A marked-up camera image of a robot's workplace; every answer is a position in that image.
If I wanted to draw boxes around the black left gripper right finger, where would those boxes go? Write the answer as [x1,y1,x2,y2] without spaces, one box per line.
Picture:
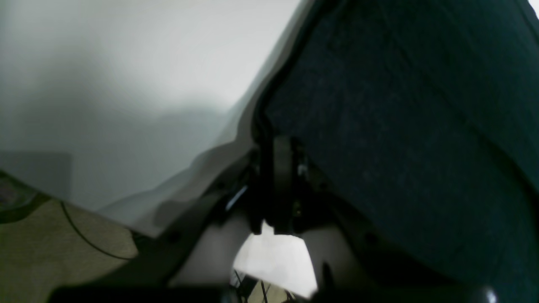
[274,136,497,303]

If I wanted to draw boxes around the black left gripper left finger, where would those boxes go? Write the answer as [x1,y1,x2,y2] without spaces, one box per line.
[51,149,270,301]

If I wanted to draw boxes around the black T-shirt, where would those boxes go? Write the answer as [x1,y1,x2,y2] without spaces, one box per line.
[264,0,538,303]

